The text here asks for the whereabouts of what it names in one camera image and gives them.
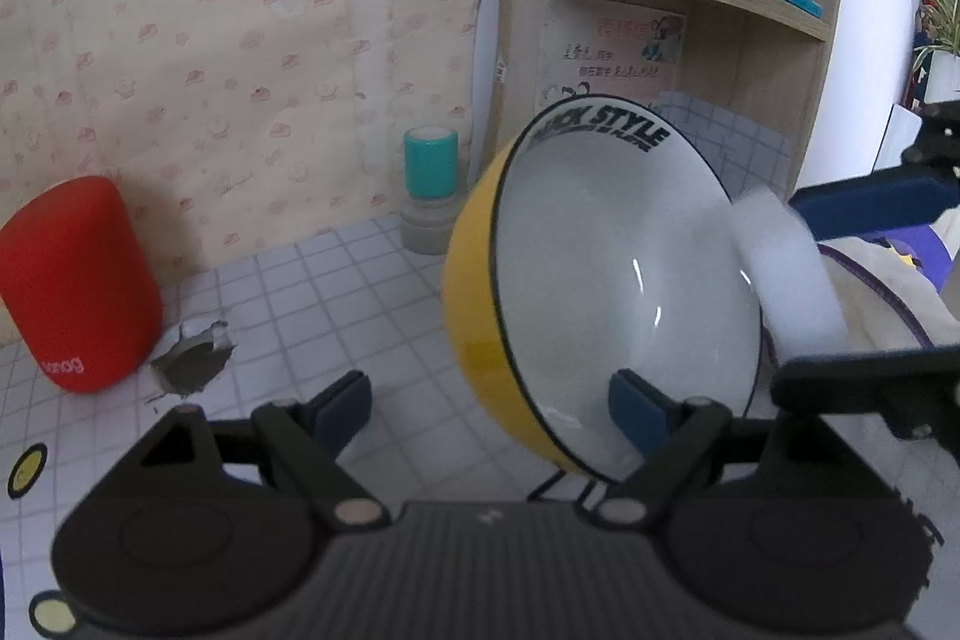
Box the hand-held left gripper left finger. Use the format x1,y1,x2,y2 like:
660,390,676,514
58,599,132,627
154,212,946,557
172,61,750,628
142,370,391,528

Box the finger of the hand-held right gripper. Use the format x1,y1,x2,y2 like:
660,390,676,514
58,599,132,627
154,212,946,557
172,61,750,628
787,100,960,244
771,344,960,442

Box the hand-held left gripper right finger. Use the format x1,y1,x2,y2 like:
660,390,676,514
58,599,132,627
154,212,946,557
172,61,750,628
596,368,850,530

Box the white sponge block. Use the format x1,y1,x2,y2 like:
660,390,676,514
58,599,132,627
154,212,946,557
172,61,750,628
731,186,852,363

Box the yellow and white bowl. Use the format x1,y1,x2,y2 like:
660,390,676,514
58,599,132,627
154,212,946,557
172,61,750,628
441,94,764,485

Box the white box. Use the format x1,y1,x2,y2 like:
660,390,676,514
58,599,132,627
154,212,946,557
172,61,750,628
874,100,923,176

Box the cream cloth purple trim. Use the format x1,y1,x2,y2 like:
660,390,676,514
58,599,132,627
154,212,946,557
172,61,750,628
817,220,960,356

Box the white printed table mat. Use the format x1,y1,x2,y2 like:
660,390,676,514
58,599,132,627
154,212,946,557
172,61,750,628
0,212,960,640

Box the wooden shelf unit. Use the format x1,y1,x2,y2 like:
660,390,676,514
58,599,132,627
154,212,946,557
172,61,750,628
487,0,852,214

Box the green potted plant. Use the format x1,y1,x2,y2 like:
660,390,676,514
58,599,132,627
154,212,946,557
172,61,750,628
907,0,960,109

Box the teal cap small bottle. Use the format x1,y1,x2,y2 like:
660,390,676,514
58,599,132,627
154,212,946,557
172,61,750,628
399,126,460,255

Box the red cylindrical cup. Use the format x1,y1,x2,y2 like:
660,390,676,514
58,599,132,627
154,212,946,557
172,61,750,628
0,175,164,395

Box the cartoon paper note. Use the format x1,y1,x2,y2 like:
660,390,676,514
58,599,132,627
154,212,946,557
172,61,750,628
536,0,687,116

